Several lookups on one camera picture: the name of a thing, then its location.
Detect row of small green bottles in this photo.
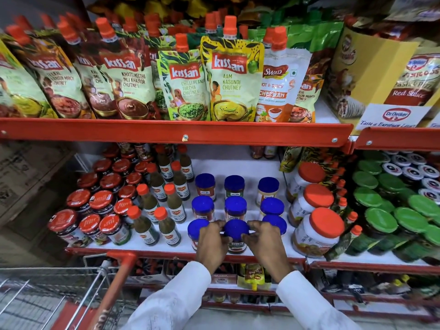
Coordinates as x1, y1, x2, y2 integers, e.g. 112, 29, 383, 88
323, 161, 363, 261

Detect white sauce pouch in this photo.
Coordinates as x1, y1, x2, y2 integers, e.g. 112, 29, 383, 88
255, 27, 313, 123

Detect yellow cardboard display box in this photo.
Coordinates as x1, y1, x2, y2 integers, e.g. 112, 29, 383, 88
323, 27, 420, 134

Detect group of green lid jars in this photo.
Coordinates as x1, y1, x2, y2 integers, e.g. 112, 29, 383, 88
345, 150, 440, 265

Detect small yellow pouch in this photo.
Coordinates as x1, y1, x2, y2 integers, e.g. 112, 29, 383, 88
237, 264, 272, 291

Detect group of white lid jars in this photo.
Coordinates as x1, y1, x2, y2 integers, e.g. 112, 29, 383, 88
382, 150, 440, 205

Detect stack of brown cardboard boxes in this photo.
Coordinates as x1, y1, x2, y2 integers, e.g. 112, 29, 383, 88
0, 141, 76, 268

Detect row of orange capped pouches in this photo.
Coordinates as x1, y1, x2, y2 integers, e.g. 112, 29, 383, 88
0, 10, 265, 122

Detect white paper shelf sign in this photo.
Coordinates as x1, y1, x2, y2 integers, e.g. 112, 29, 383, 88
356, 104, 432, 131

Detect group of red lid jars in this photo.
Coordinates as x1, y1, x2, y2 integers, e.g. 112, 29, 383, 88
47, 144, 152, 248

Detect long red shelf rail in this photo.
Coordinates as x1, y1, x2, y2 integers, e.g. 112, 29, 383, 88
0, 118, 354, 149

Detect group of blue lid jars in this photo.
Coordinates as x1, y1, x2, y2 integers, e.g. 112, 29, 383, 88
187, 173, 288, 251

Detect stack of green pouches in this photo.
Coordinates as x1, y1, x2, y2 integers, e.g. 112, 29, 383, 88
247, 10, 344, 66

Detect person's right forearm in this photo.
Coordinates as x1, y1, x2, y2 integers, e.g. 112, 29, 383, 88
276, 270, 361, 330

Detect person's left forearm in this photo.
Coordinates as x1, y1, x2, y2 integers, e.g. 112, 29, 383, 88
120, 261, 212, 330

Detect large orange lid jar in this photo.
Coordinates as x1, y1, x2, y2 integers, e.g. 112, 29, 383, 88
291, 207, 345, 259
288, 184, 335, 228
286, 162, 326, 204

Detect person's left hand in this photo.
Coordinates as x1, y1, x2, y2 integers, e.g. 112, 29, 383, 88
196, 220, 231, 275

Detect person's right hand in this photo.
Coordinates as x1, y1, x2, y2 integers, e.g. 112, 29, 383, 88
242, 220, 294, 283

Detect blue capped spice jar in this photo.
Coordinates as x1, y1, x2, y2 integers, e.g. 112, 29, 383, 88
223, 219, 250, 255

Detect group of brown sauce bottles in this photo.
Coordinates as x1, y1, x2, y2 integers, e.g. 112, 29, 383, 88
127, 144, 195, 247

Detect wire shopping cart red handle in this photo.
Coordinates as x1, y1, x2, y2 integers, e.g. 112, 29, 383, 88
0, 251, 138, 330

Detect short red shelf rail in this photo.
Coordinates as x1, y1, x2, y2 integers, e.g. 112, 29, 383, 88
353, 127, 440, 151

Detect yellow green pouch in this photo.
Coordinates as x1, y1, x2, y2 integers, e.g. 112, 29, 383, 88
279, 146, 303, 173

